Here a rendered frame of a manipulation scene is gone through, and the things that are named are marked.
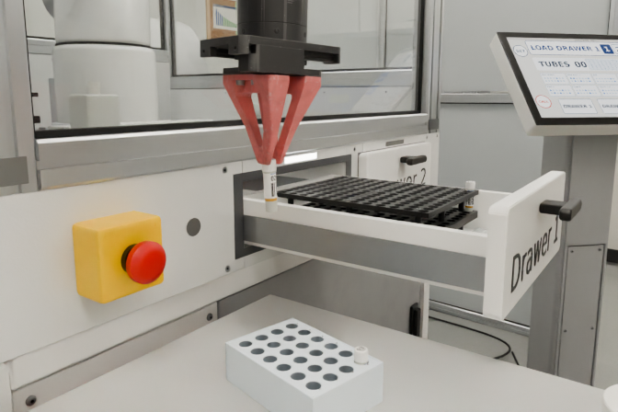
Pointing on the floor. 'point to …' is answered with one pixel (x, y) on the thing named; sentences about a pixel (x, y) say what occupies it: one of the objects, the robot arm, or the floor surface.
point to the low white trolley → (202, 366)
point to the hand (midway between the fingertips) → (269, 154)
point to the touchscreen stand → (575, 261)
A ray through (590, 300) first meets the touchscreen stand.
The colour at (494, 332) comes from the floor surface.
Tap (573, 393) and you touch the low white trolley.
